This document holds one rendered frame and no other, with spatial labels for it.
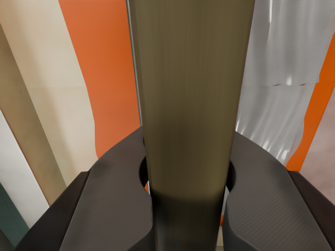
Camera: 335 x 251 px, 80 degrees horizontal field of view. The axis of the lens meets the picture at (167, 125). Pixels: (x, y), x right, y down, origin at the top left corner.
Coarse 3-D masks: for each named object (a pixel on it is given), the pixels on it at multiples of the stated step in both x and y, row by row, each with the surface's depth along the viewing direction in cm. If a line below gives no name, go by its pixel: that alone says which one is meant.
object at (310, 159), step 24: (96, 96) 18; (120, 96) 18; (312, 96) 18; (96, 120) 20; (120, 120) 20; (312, 120) 19; (96, 144) 21; (312, 144) 20; (288, 168) 22; (312, 168) 22
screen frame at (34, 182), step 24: (0, 24) 16; (0, 48) 16; (0, 72) 15; (0, 96) 15; (24, 96) 18; (0, 120) 16; (24, 120) 18; (0, 144) 17; (24, 144) 18; (48, 144) 21; (0, 168) 19; (24, 168) 18; (48, 168) 21; (24, 192) 20; (48, 192) 21; (24, 216) 22
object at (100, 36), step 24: (72, 0) 15; (96, 0) 15; (120, 0) 15; (72, 24) 15; (96, 24) 15; (120, 24) 15; (96, 48) 16; (120, 48) 16; (96, 72) 17; (120, 72) 17
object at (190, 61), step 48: (144, 0) 4; (192, 0) 4; (240, 0) 4; (144, 48) 5; (192, 48) 5; (240, 48) 5; (144, 96) 6; (192, 96) 5; (192, 144) 6; (192, 192) 7; (192, 240) 9
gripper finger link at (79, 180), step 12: (84, 180) 8; (72, 192) 7; (60, 204) 7; (72, 204) 7; (48, 216) 7; (60, 216) 6; (36, 228) 6; (48, 228) 6; (60, 228) 6; (24, 240) 6; (36, 240) 6; (48, 240) 6; (60, 240) 6
